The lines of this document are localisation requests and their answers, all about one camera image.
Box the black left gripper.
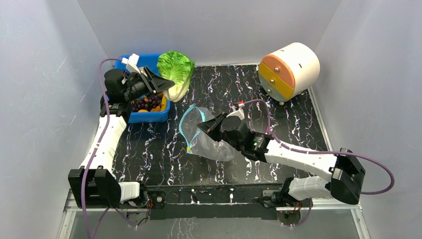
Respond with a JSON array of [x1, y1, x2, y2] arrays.
[[123, 68, 175, 103]]

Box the dark purple grape bunch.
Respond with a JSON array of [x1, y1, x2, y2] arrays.
[[131, 93, 164, 113]]

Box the clear zip top bag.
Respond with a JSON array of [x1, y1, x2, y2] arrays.
[[179, 105, 236, 162]]

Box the green toy lettuce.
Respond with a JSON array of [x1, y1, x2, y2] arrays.
[[157, 51, 195, 103]]

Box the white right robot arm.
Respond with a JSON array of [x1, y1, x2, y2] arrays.
[[198, 113, 366, 206]]

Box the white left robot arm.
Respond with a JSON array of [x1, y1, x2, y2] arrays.
[[68, 67, 175, 209]]

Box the yellow toy banana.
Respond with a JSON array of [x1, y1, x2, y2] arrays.
[[160, 96, 167, 112]]

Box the blue plastic bin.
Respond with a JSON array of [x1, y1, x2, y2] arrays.
[[99, 54, 170, 123]]

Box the cylindrical drawer box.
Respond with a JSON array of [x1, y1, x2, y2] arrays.
[[258, 42, 320, 104]]

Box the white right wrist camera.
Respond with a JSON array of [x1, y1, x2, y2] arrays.
[[227, 101, 245, 120]]

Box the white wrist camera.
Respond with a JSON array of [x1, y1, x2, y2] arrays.
[[227, 101, 245, 120], [121, 53, 140, 74]]

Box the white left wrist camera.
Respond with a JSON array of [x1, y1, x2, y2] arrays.
[[121, 53, 140, 74]]

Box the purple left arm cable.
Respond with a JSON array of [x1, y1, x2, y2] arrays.
[[81, 58, 139, 239]]

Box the black base frame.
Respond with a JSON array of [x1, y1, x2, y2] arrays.
[[125, 183, 314, 221]]

